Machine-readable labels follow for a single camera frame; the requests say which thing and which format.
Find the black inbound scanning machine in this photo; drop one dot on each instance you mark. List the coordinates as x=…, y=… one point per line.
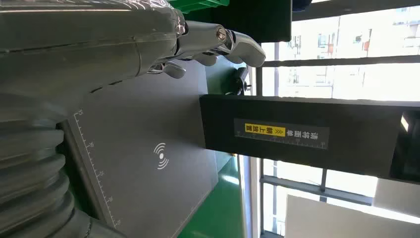
x=147, y=131

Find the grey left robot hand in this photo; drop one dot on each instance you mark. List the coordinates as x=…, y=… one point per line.
x=82, y=42

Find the white partition panel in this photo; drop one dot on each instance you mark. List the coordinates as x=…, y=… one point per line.
x=334, y=220

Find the green plastic crate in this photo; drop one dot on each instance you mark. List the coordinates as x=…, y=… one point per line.
x=197, y=5

